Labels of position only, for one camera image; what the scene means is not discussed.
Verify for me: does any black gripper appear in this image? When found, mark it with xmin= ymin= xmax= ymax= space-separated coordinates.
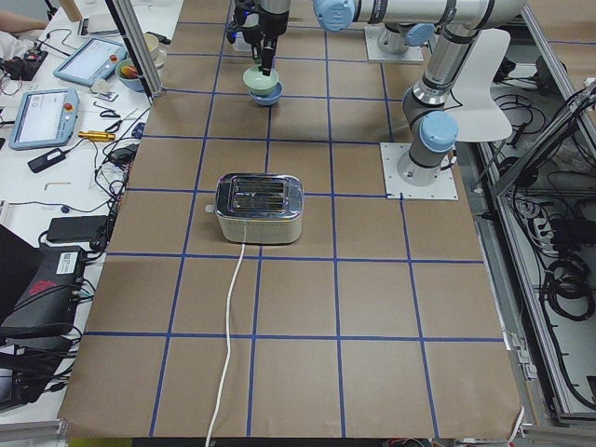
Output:
xmin=232 ymin=0 xmax=291 ymax=76

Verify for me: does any green bowl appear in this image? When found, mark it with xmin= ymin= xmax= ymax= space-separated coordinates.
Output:
xmin=242 ymin=65 xmax=279 ymax=96

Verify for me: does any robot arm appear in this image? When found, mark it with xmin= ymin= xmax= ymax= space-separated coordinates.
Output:
xmin=226 ymin=1 xmax=435 ymax=78
xmin=313 ymin=0 xmax=525 ymax=186

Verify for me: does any beige bowl with lemon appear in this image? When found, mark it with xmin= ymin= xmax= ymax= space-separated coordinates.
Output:
xmin=143 ymin=33 xmax=161 ymax=54

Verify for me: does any blue bowl with fruit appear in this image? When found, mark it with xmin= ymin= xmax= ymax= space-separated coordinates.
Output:
xmin=115 ymin=58 xmax=144 ymax=92

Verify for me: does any clear plastic food container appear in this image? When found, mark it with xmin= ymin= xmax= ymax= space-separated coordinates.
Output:
xmin=232 ymin=34 xmax=251 ymax=53

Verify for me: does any beige plate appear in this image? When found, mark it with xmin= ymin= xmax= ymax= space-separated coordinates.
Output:
xmin=150 ymin=46 xmax=168 ymax=70

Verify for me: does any cream metal toaster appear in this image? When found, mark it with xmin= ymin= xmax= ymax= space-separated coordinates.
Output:
xmin=205 ymin=173 xmax=304 ymax=245

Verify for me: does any far blue teach pendant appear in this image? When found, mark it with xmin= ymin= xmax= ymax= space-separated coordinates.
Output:
xmin=53 ymin=38 xmax=128 ymax=87

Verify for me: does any blue teach pendant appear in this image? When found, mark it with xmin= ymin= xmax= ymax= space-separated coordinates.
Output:
xmin=53 ymin=38 xmax=128 ymax=87
xmin=8 ymin=88 xmax=79 ymax=151

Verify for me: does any near blue teach pendant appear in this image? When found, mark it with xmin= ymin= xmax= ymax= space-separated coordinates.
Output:
xmin=8 ymin=88 xmax=79 ymax=151

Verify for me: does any white chair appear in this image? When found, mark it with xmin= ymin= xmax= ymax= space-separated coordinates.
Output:
xmin=447 ymin=29 xmax=512 ymax=142

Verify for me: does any black power adapter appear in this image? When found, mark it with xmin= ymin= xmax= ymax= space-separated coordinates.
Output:
xmin=27 ymin=148 xmax=67 ymax=173

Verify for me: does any black computer box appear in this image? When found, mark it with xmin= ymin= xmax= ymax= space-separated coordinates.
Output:
xmin=1 ymin=245 xmax=87 ymax=339

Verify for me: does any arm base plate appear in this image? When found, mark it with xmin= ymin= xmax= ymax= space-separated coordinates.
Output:
xmin=364 ymin=23 xmax=424 ymax=64
xmin=380 ymin=142 xmax=458 ymax=200

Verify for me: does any aluminium frame post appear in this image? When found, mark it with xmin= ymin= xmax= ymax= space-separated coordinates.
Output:
xmin=105 ymin=0 xmax=163 ymax=99

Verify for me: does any yellow handled screwdriver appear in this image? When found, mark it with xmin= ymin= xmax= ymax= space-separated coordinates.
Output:
xmin=78 ymin=131 xmax=115 ymax=142

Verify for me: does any white toaster power cord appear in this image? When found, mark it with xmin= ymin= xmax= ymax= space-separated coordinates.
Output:
xmin=205 ymin=241 xmax=247 ymax=447

